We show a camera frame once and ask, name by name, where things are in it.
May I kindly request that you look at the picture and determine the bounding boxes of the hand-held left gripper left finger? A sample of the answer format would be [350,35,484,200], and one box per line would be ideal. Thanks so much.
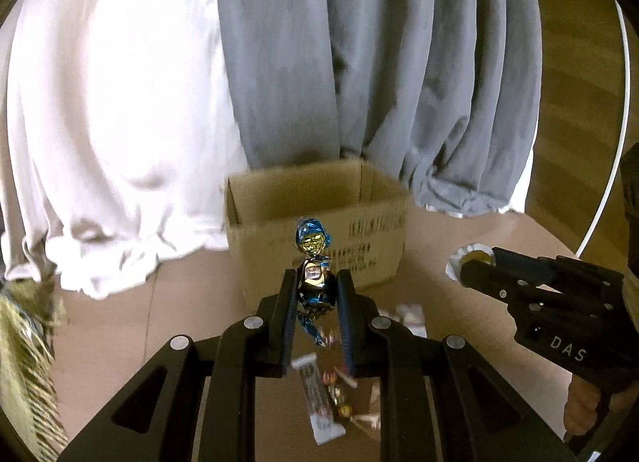
[57,270,300,462]

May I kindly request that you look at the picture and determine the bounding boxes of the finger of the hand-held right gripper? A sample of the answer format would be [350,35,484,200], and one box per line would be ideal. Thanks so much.
[490,246,552,273]
[459,259,532,304]

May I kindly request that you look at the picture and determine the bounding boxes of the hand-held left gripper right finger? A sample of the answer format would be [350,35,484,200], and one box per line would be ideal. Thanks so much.
[337,270,580,462]

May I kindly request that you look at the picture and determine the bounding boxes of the white paper cup candy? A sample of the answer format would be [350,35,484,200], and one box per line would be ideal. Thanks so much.
[446,244,495,284]

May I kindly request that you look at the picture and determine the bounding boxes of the blue foil candy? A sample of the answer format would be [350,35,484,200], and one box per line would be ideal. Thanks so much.
[292,216,336,348]

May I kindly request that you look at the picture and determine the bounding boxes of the brown cardboard box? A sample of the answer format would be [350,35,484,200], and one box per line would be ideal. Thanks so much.
[224,159,413,308]

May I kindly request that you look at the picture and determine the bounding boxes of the person's right hand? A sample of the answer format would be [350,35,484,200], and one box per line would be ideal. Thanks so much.
[564,376,639,437]

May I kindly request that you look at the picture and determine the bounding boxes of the red orange wrapped candy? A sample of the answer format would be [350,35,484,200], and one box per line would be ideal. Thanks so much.
[322,368,358,389]

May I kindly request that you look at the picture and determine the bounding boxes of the white crumpled snack packet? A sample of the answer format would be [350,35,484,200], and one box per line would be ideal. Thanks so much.
[378,304,428,339]

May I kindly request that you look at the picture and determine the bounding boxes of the white snack bar packet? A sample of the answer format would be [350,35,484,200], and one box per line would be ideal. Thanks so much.
[291,353,346,445]

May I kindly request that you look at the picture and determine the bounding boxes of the grey curtain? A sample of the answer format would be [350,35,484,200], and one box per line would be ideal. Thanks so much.
[216,0,543,218]

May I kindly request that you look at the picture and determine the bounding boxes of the white curtain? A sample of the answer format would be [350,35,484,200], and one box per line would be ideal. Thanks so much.
[0,0,250,299]

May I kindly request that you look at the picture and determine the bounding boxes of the white cable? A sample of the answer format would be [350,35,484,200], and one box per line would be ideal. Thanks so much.
[575,0,631,257]

